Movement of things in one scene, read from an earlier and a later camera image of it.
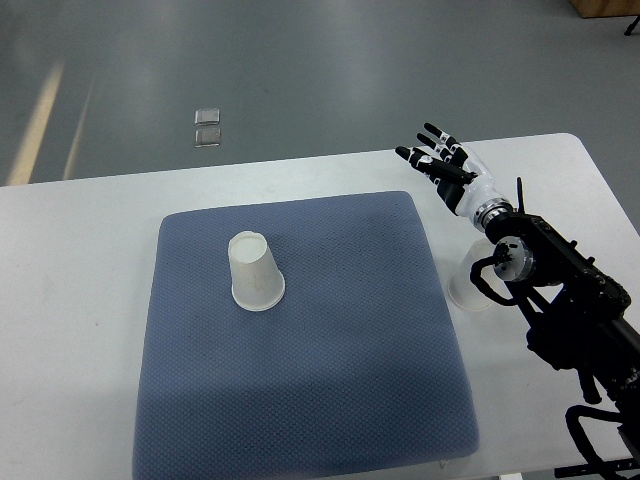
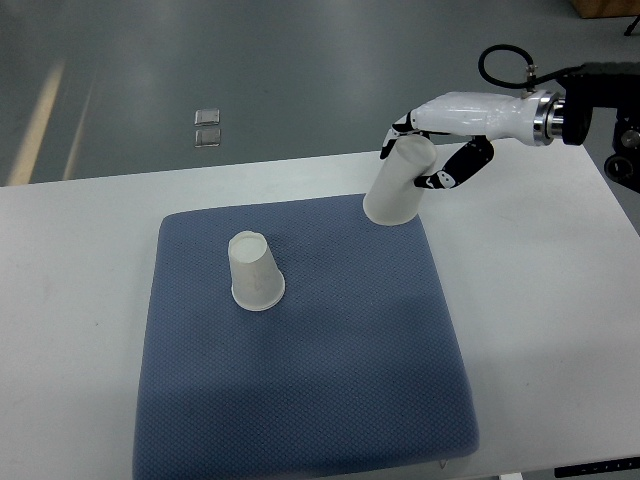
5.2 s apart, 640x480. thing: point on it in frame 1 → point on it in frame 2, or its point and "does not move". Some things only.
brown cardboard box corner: (606, 8) does not move
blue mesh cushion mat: (356, 366) does not move
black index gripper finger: (418, 158) → (398, 128)
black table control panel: (616, 465) does not move
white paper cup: (461, 288) → (394, 194)
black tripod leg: (632, 26) does not move
